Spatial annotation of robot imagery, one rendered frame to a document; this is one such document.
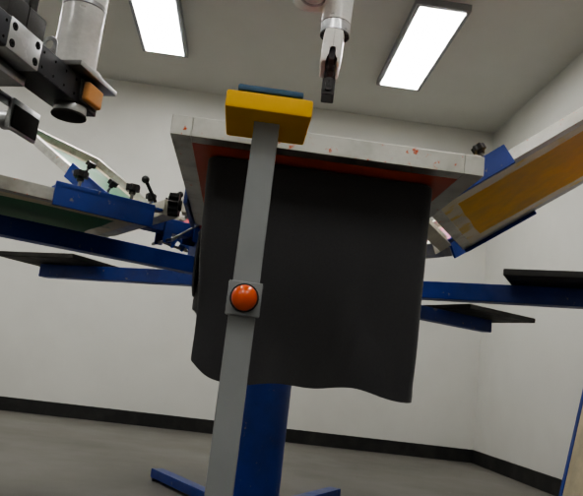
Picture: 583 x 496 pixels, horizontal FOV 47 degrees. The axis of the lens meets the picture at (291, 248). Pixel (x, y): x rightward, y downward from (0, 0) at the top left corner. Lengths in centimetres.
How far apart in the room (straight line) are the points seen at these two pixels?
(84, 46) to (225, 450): 95
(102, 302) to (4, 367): 95
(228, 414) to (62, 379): 512
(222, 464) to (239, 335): 18
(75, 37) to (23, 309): 476
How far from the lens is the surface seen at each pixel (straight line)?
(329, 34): 176
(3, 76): 144
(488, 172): 218
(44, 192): 202
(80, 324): 607
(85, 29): 161
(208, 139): 126
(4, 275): 628
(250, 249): 101
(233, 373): 99
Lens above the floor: 55
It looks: 11 degrees up
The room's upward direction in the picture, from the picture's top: 7 degrees clockwise
